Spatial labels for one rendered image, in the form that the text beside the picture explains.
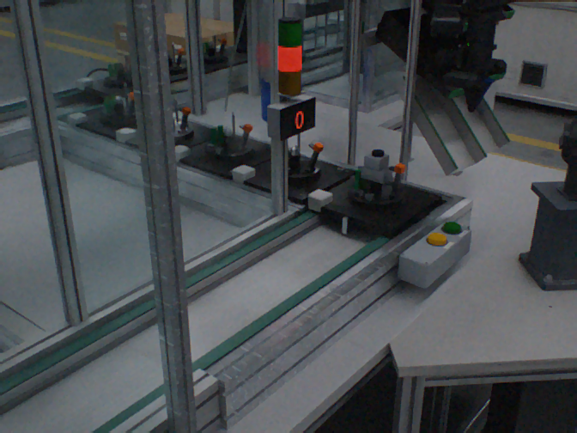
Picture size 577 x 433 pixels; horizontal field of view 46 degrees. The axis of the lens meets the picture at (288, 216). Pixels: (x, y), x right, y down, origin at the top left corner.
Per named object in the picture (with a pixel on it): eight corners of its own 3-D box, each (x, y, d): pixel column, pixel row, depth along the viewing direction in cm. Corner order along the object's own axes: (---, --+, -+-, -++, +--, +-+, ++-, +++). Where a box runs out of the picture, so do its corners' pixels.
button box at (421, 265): (470, 252, 158) (472, 228, 155) (425, 289, 143) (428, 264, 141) (442, 242, 162) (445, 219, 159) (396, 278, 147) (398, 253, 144)
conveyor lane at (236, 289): (437, 234, 174) (441, 199, 170) (201, 413, 116) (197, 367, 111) (346, 204, 190) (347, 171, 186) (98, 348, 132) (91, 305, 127)
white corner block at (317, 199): (332, 208, 167) (333, 192, 166) (321, 214, 164) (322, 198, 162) (318, 203, 170) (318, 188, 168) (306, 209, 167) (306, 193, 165)
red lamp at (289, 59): (306, 68, 146) (306, 45, 144) (291, 73, 143) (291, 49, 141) (288, 64, 149) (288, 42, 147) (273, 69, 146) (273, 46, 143)
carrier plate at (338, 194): (441, 203, 170) (442, 195, 169) (391, 238, 153) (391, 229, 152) (361, 179, 184) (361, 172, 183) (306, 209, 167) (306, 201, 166)
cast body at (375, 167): (392, 179, 165) (394, 151, 162) (382, 184, 162) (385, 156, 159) (363, 170, 170) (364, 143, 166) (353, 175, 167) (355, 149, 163)
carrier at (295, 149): (356, 178, 184) (359, 134, 179) (301, 207, 168) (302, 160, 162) (288, 157, 198) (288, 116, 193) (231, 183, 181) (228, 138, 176)
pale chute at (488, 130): (499, 149, 194) (510, 141, 190) (471, 160, 186) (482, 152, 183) (450, 66, 199) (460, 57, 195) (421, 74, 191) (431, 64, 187)
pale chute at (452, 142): (476, 163, 184) (488, 155, 180) (446, 176, 176) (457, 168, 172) (424, 76, 188) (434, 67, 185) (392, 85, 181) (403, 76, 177)
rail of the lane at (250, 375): (468, 234, 174) (473, 196, 169) (227, 430, 112) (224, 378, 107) (449, 228, 177) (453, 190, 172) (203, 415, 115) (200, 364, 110)
